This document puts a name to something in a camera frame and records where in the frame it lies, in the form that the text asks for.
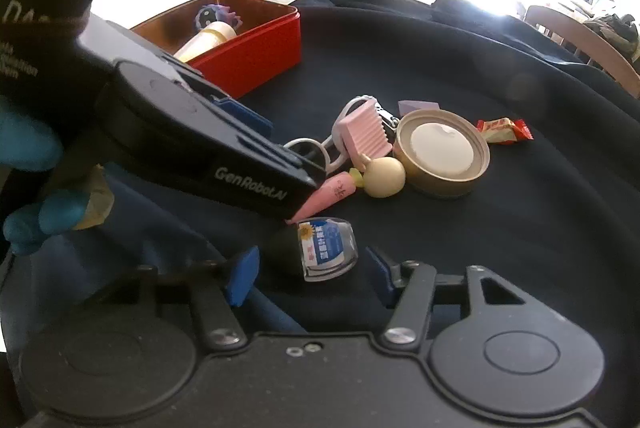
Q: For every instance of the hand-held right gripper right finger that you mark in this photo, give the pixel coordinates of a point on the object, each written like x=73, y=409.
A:
x=380, y=273

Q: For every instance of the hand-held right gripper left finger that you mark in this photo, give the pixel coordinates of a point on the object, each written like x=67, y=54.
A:
x=242, y=275

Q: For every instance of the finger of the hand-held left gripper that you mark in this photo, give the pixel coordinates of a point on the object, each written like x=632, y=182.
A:
x=250, y=183
x=245, y=114

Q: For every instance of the red tin box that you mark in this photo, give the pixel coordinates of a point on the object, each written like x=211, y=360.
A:
x=250, y=58

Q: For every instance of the pink carrot toy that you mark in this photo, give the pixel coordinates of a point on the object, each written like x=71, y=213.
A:
x=330, y=193

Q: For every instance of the cream round-headed figurine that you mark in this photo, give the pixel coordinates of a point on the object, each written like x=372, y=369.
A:
x=382, y=175

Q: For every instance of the gold tape roll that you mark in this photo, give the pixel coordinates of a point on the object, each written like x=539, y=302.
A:
x=435, y=184

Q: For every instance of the pink ribbed block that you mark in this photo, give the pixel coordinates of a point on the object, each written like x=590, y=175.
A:
x=362, y=133

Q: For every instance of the red candy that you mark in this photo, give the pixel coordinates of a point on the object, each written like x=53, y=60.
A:
x=500, y=130

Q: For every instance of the person's left hand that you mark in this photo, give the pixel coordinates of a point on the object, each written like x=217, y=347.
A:
x=30, y=133

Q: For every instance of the purple spiky toy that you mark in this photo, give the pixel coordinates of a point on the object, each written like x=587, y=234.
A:
x=210, y=15

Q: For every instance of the silver nail clipper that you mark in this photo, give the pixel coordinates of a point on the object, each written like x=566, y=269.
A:
x=386, y=118

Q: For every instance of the dark navy cloth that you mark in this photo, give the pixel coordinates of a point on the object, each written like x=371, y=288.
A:
x=525, y=218

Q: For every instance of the purple eraser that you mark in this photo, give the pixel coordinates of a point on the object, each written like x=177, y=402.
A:
x=417, y=106

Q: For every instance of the wooden chair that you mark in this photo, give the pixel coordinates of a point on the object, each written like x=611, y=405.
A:
x=590, y=45

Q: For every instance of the pile of clothes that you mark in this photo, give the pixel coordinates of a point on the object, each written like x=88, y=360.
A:
x=615, y=30

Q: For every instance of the white glasses frame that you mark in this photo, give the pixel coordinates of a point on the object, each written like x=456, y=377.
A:
x=295, y=141

